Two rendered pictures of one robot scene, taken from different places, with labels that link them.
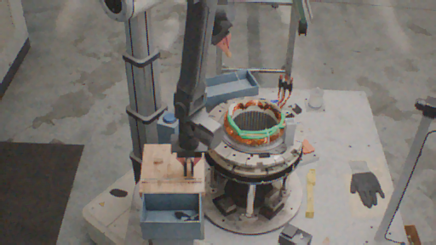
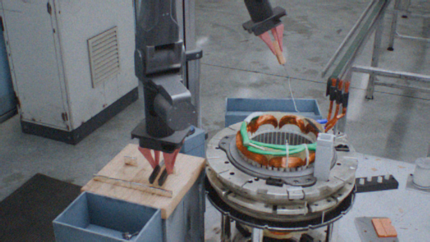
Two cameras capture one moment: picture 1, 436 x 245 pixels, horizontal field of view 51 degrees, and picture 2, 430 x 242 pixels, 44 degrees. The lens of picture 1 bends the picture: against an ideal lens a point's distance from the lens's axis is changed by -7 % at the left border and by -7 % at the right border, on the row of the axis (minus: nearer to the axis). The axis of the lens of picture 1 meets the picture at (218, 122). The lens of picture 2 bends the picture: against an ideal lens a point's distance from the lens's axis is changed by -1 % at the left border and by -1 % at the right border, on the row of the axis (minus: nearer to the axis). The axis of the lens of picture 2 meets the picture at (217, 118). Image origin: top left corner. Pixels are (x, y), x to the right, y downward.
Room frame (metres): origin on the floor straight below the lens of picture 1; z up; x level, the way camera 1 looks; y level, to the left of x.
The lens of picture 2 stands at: (0.21, -0.37, 1.67)
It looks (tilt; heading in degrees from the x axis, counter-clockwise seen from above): 27 degrees down; 23
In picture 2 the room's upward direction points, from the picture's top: straight up
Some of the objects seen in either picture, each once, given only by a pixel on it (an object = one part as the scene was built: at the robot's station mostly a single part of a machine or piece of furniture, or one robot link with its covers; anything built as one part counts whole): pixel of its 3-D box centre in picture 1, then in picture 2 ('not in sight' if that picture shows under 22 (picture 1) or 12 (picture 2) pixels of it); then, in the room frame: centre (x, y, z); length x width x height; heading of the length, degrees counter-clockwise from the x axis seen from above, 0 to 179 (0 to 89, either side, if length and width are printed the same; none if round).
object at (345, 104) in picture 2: (285, 84); (338, 95); (1.24, -0.21, 1.21); 0.04 x 0.04 x 0.03; 5
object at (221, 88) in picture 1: (221, 113); (269, 153); (1.43, -0.01, 0.92); 0.25 x 0.11 x 0.28; 111
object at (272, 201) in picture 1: (274, 199); not in sight; (1.07, -0.20, 0.85); 0.06 x 0.04 x 0.05; 137
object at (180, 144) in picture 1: (188, 138); (160, 121); (0.99, 0.08, 1.21); 0.10 x 0.07 x 0.07; 93
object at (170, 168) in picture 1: (173, 169); (146, 177); (1.02, 0.13, 1.05); 0.20 x 0.19 x 0.02; 2
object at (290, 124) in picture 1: (289, 131); (324, 157); (1.10, -0.22, 1.14); 0.03 x 0.03 x 0.09; 5
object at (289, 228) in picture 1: (295, 238); not in sight; (0.94, -0.26, 0.81); 0.10 x 0.06 x 0.06; 56
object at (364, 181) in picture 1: (365, 182); not in sight; (1.20, -0.56, 0.79); 0.24 x 0.13 x 0.02; 179
